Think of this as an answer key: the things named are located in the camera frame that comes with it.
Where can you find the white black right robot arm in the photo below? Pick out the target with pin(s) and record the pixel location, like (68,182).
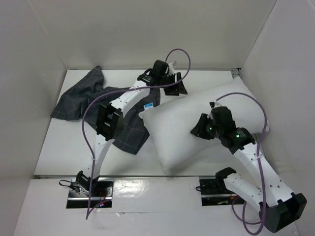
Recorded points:
(276,203)

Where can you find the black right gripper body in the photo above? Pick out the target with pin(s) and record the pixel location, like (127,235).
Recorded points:
(201,127)

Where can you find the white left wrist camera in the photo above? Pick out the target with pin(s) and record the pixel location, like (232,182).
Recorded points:
(171,68)

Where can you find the blue pillow label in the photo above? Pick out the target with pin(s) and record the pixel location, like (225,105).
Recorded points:
(148,106)

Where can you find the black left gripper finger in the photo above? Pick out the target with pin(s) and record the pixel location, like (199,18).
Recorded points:
(171,90)
(180,88)

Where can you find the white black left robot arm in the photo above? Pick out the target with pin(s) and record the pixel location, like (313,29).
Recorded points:
(110,116)

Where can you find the aluminium frame rail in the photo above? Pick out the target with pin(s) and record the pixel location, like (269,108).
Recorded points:
(235,72)

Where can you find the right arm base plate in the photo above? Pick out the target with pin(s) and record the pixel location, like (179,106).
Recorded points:
(211,195)

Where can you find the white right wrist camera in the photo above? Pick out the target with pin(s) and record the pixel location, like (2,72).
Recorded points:
(214,107)

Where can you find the white pillow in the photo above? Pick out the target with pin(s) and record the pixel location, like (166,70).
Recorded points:
(170,125)

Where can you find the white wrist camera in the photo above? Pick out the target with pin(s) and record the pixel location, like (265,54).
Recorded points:
(171,68)
(214,107)

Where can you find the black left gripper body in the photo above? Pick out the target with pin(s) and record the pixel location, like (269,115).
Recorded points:
(165,80)

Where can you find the dark grey checked pillowcase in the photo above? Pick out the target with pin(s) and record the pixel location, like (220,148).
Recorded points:
(74,102)

